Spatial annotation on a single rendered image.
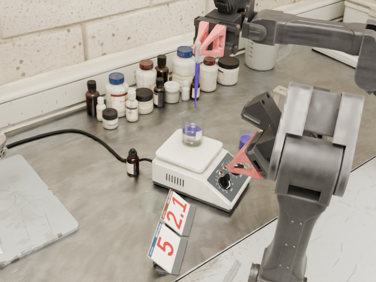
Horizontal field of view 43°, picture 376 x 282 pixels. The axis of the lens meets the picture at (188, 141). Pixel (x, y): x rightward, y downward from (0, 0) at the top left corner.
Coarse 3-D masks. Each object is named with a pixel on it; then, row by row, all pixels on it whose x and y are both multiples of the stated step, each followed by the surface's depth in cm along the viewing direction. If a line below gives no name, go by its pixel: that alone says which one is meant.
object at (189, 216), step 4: (184, 200) 105; (188, 204) 105; (188, 208) 104; (192, 208) 105; (188, 212) 104; (192, 212) 104; (188, 216) 103; (192, 216) 103; (164, 220) 97; (184, 220) 101; (188, 220) 102; (192, 220) 102; (168, 224) 97; (184, 224) 101; (188, 224) 101; (172, 228) 98; (184, 228) 100; (188, 228) 100; (176, 232) 99; (180, 232) 98; (184, 232) 99; (188, 232) 99; (188, 236) 98
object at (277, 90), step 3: (276, 87) 126; (279, 87) 126; (282, 87) 126; (273, 90) 125; (276, 90) 124; (279, 90) 124; (282, 90) 125; (285, 90) 125; (276, 93) 126; (279, 93) 124; (282, 93) 123; (285, 93) 123; (276, 96) 126; (279, 96) 127; (273, 99) 127; (276, 99) 126; (276, 102) 127
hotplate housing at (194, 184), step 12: (216, 156) 109; (156, 168) 108; (168, 168) 106; (180, 168) 105; (156, 180) 110; (168, 180) 108; (180, 180) 106; (192, 180) 104; (204, 180) 103; (180, 192) 108; (192, 192) 106; (204, 192) 104; (216, 192) 103; (240, 192) 107; (216, 204) 104; (228, 204) 103
